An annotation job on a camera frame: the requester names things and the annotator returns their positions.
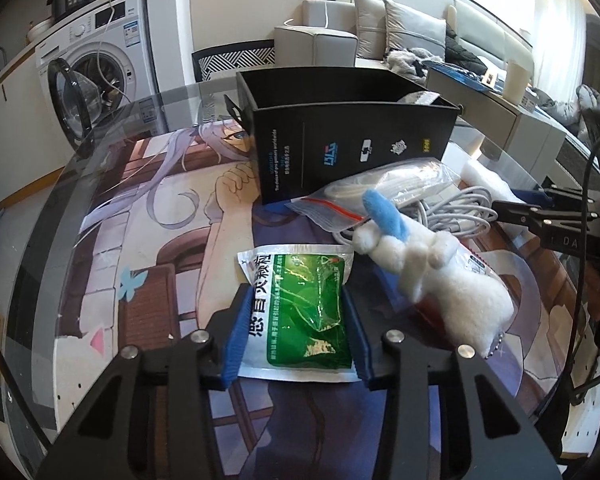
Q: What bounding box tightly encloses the white foam piece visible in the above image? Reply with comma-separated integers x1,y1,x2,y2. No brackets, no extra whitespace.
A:
460,162,513,198

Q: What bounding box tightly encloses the green medicine packet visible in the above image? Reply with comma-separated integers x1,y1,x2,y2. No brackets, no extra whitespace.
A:
236,242,356,384

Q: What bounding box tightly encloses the black jacket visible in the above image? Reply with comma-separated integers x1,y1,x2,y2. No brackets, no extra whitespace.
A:
445,27,506,78

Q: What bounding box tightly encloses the zip bag with white cable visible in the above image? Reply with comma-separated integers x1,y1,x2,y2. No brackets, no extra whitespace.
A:
285,157,463,233

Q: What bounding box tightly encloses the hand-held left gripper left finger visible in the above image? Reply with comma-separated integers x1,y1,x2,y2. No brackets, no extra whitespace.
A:
35,282,253,480

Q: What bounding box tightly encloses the white washing machine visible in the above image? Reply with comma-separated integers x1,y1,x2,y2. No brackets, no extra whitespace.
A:
35,0,161,151

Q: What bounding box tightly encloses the white hanging power cord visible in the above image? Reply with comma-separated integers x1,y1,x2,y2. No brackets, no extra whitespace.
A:
92,0,131,106

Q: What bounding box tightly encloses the grey furry cloth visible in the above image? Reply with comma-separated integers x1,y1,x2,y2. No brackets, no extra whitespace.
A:
384,46,448,77

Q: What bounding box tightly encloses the white plush toy blue ear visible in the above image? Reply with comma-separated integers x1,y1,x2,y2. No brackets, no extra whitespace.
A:
352,187,513,358

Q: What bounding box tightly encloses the grey sofa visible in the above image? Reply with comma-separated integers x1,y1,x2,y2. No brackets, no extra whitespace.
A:
274,0,536,91

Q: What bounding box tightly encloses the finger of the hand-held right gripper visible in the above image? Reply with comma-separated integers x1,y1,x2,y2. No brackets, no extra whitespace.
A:
490,200,548,233
511,186,587,206

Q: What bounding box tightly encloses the black cardboard box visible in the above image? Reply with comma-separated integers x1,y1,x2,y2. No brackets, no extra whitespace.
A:
225,67,463,206

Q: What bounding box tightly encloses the grey pillow with stripe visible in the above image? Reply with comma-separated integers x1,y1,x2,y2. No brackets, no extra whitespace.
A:
382,0,447,58

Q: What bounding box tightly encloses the grey puffer jacket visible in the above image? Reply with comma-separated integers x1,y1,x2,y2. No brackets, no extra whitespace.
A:
530,84,600,136

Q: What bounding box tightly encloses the small white box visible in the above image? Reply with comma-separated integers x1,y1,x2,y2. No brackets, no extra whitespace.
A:
517,87,541,111

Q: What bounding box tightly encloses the blue mat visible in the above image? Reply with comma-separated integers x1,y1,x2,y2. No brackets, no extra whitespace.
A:
430,62,506,91

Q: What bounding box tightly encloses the white kitchen counter cabinet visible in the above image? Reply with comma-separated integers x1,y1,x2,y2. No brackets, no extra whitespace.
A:
0,35,71,206

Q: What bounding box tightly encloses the white cable bundle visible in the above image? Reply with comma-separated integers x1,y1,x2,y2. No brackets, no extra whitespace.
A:
330,185,503,248

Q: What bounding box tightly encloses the white bowl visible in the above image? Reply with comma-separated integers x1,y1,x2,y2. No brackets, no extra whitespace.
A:
27,17,56,43

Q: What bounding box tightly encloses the beige side cabinet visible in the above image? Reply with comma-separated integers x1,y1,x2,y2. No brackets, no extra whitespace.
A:
425,62,573,186

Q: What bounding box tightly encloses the person's right hand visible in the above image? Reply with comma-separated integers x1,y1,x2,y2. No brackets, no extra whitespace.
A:
586,266,600,322

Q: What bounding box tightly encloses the printed anime desk mat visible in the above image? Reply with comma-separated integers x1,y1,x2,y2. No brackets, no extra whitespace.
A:
55,122,596,480

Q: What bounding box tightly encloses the white paper roll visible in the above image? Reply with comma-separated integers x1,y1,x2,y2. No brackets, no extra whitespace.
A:
502,60,531,106

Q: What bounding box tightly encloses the white curtain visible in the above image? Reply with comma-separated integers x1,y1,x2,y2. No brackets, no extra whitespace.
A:
532,0,596,76

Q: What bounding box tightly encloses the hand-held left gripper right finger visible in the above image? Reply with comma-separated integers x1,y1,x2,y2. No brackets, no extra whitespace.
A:
341,287,566,480

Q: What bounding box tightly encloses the black white patterned chair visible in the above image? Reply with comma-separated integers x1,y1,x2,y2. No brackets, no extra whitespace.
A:
192,40,276,83

